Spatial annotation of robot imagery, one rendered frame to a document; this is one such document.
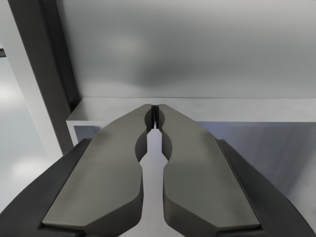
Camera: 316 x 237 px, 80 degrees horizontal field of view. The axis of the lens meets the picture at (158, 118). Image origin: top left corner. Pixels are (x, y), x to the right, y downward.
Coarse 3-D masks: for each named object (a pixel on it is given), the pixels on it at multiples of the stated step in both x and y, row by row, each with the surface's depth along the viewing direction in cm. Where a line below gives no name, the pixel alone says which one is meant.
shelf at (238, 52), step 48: (0, 0) 12; (96, 0) 12; (144, 0) 12; (192, 0) 12; (240, 0) 12; (288, 0) 12; (96, 48) 14; (144, 48) 14; (192, 48) 14; (240, 48) 14; (288, 48) 13; (96, 96) 16; (144, 96) 16; (192, 96) 16; (240, 96) 16; (288, 96) 16; (48, 144) 18
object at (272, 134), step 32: (96, 128) 17; (224, 128) 17; (256, 128) 17; (288, 128) 17; (160, 160) 19; (256, 160) 19; (288, 160) 19; (160, 192) 22; (288, 192) 22; (160, 224) 26
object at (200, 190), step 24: (168, 120) 10; (192, 120) 10; (168, 144) 9; (192, 144) 8; (216, 144) 8; (168, 168) 7; (192, 168) 7; (216, 168) 7; (168, 192) 6; (192, 192) 6; (216, 192) 6; (240, 192) 6; (168, 216) 7; (192, 216) 6; (216, 216) 6; (240, 216) 6
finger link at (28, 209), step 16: (80, 144) 8; (64, 160) 7; (48, 176) 7; (64, 176) 7; (32, 192) 6; (48, 192) 6; (16, 208) 6; (32, 208) 6; (48, 208) 6; (0, 224) 5; (16, 224) 5; (32, 224) 5
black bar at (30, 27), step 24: (24, 0) 10; (48, 0) 11; (24, 24) 11; (48, 24) 11; (24, 48) 12; (48, 48) 12; (48, 72) 12; (72, 72) 14; (48, 96) 13; (72, 96) 14; (72, 144) 16
